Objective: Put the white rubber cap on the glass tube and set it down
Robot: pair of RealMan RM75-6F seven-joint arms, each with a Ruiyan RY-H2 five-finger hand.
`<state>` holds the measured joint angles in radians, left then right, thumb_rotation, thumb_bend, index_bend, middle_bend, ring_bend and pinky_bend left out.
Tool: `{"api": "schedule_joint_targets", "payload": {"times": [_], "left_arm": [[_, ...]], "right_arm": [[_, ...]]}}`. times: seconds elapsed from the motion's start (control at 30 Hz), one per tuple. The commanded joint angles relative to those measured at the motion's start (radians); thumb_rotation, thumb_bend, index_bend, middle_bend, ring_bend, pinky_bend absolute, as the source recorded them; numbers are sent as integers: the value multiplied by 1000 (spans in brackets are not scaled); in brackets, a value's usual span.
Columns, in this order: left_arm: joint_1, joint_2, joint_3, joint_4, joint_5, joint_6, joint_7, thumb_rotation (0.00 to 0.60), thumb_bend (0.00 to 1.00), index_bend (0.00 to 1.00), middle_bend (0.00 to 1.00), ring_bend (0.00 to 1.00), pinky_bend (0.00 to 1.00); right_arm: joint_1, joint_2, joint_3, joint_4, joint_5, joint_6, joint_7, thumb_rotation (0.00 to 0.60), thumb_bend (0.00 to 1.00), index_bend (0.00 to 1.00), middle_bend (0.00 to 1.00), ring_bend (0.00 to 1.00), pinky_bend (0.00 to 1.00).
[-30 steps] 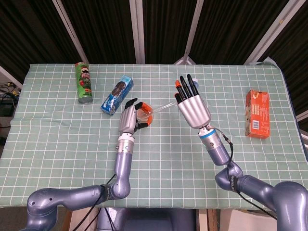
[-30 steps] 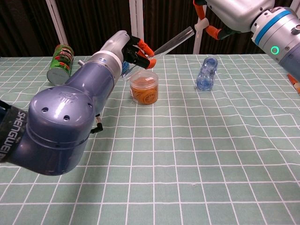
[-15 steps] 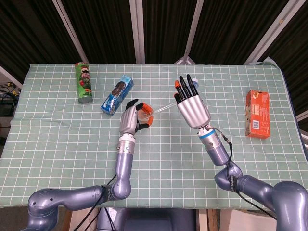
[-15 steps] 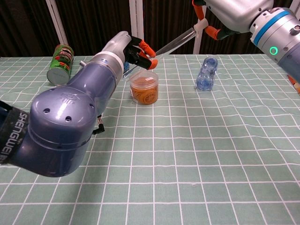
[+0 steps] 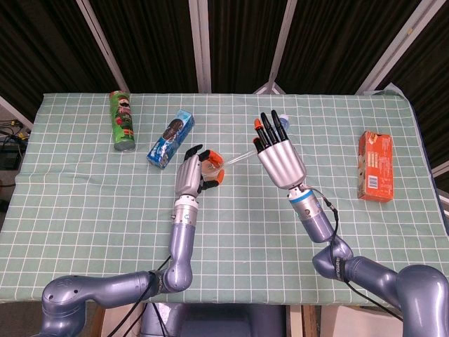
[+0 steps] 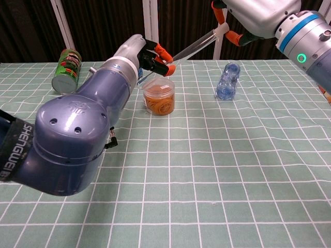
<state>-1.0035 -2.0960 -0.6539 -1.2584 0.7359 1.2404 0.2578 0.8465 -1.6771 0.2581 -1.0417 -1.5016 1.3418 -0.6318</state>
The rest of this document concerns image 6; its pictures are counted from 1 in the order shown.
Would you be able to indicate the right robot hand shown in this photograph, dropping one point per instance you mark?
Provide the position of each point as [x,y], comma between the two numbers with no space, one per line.
[258,15]

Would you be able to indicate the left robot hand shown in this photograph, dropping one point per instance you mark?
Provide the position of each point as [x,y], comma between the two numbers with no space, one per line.
[130,49]

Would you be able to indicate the small white stopper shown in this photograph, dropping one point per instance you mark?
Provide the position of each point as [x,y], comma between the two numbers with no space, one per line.
[222,29]

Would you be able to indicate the clear glass test tube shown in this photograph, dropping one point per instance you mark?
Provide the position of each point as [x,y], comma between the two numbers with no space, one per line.
[194,46]

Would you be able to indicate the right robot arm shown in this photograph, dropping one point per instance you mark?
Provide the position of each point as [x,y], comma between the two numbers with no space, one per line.
[310,51]

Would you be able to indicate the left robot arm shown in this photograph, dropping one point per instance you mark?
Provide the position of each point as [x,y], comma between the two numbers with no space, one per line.
[77,116]

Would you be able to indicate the blue Oreo cookie box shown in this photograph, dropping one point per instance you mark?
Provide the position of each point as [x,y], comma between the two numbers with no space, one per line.
[140,73]

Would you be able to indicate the dark brown curtain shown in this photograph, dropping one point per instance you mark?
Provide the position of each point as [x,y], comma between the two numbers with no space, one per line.
[108,20]

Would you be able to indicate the clear jar of rubber bands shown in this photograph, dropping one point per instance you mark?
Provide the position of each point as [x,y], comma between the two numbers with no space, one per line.
[159,100]

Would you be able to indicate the green Pringles can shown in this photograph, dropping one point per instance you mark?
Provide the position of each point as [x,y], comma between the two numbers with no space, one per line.
[67,75]

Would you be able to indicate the clear plastic water bottle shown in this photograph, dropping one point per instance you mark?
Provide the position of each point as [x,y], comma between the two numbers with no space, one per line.
[227,82]

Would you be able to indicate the orange snack box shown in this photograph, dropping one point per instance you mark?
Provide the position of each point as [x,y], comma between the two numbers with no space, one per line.
[327,96]

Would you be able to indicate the green checked tablecloth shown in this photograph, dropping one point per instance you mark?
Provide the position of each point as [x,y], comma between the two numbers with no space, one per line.
[207,180]

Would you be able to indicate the white double frame post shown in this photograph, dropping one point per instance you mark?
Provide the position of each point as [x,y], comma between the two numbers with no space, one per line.
[151,15]

